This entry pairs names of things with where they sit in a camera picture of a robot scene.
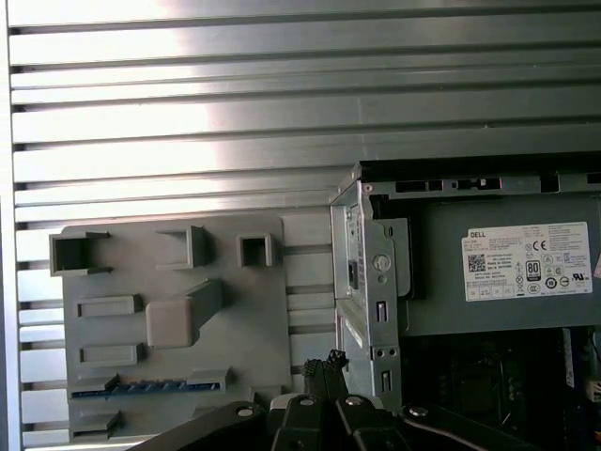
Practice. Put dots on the grey power supply unit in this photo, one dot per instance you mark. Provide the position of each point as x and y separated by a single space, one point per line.
436 300

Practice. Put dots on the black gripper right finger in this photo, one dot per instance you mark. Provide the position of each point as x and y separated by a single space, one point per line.
366 427

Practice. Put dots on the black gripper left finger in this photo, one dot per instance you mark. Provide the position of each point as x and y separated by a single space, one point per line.
291 427

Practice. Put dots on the grey plastic parts rack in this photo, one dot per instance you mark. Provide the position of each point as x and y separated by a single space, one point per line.
253 300

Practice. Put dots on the black open PC case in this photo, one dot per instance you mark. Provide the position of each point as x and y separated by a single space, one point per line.
371 305

